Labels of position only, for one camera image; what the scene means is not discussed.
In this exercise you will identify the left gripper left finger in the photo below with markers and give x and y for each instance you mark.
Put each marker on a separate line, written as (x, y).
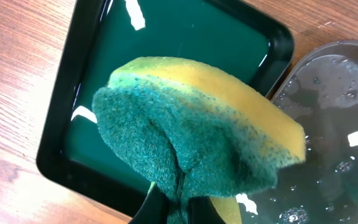
(154, 209)

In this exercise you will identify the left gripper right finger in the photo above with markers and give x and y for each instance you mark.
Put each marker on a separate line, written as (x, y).
(201, 211)

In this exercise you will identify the green and yellow sponge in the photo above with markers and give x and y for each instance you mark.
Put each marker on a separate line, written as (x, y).
(194, 130)

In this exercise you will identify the small black water tray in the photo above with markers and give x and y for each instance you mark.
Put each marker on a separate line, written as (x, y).
(104, 35)

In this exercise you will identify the large grey serving tray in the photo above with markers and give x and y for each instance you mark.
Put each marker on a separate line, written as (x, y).
(320, 93)

